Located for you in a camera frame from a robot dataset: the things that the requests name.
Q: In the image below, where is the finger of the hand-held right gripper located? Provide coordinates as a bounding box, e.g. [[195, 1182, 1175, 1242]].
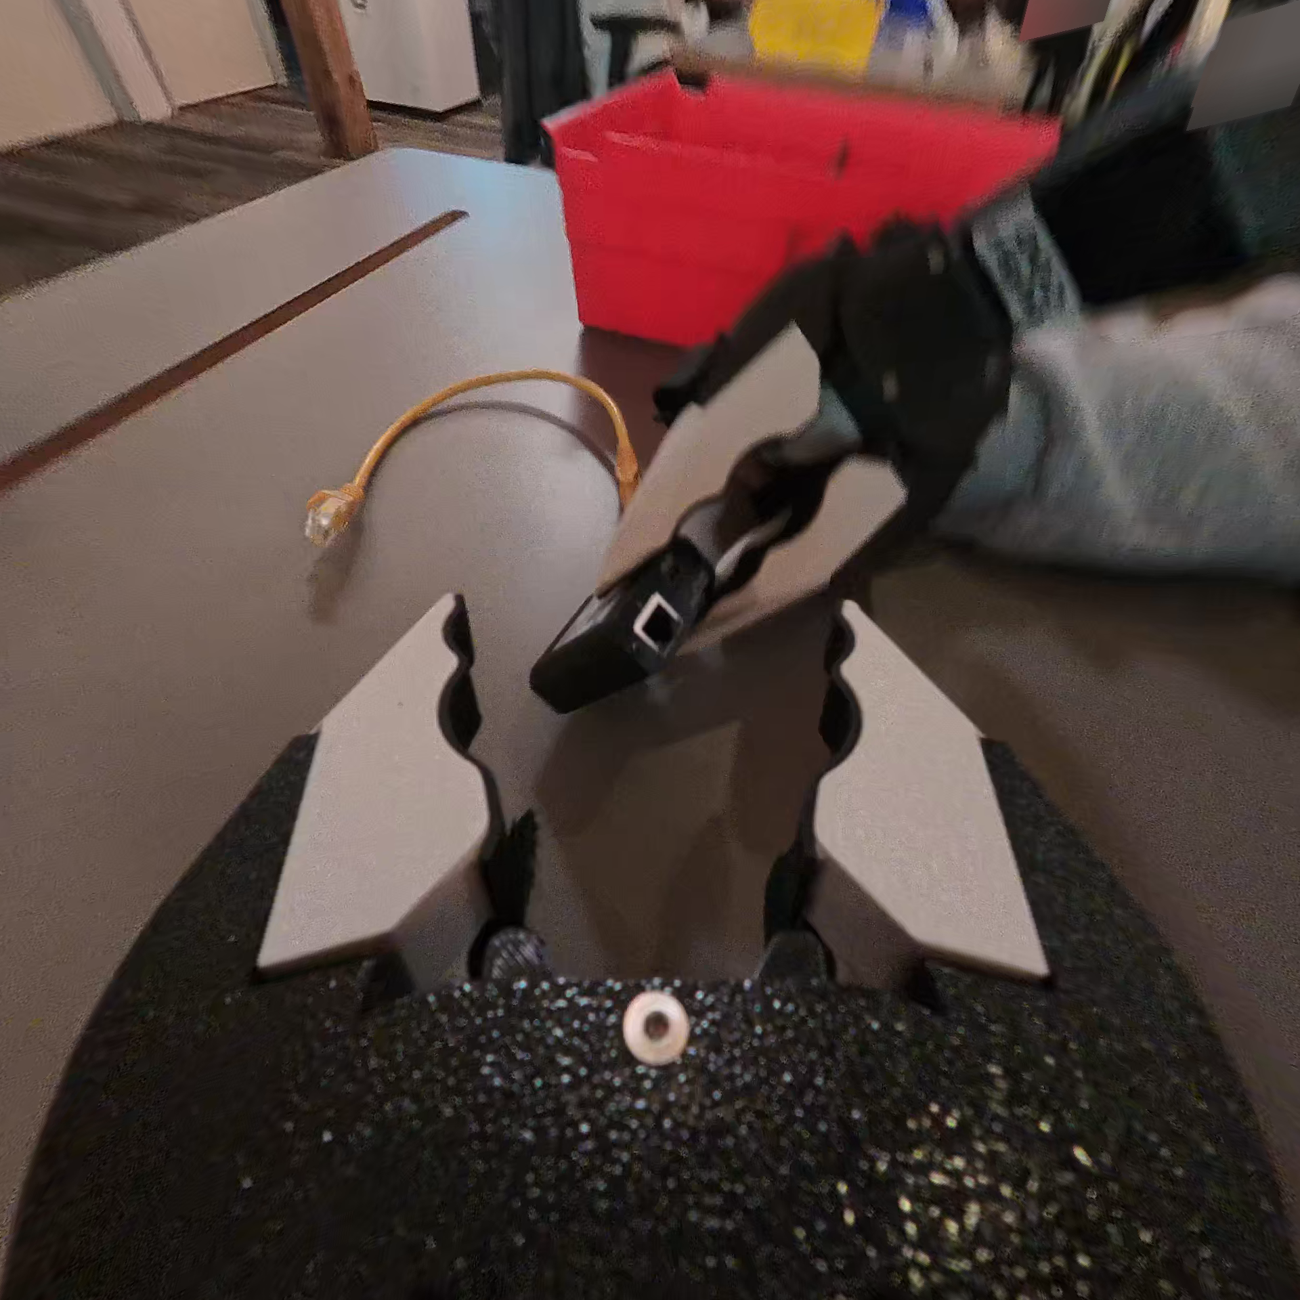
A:
[[674, 451, 910, 657], [597, 325, 826, 601]]

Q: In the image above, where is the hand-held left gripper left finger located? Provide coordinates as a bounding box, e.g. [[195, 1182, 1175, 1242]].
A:
[[256, 592, 540, 991]]

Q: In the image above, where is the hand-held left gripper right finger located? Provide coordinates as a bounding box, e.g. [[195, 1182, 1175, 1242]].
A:
[[761, 598, 1052, 991]]

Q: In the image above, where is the black ethernet adapter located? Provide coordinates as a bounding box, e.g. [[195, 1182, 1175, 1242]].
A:
[[528, 537, 719, 715]]

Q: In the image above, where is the yellow ethernet cable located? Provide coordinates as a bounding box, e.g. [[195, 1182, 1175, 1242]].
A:
[[305, 370, 642, 550]]

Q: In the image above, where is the person's right forearm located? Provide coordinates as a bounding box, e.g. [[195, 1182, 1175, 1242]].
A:
[[929, 273, 1300, 585]]

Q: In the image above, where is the red plastic bin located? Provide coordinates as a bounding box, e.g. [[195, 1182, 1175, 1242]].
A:
[[543, 70, 1063, 349]]

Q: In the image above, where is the yellow container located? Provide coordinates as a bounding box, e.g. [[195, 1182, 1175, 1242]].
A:
[[749, 0, 887, 74]]

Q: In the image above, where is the white cabinet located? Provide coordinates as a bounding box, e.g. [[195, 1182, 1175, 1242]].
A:
[[340, 0, 483, 115]]

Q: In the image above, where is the wooden post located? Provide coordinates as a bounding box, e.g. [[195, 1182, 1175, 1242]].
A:
[[279, 0, 379, 161]]

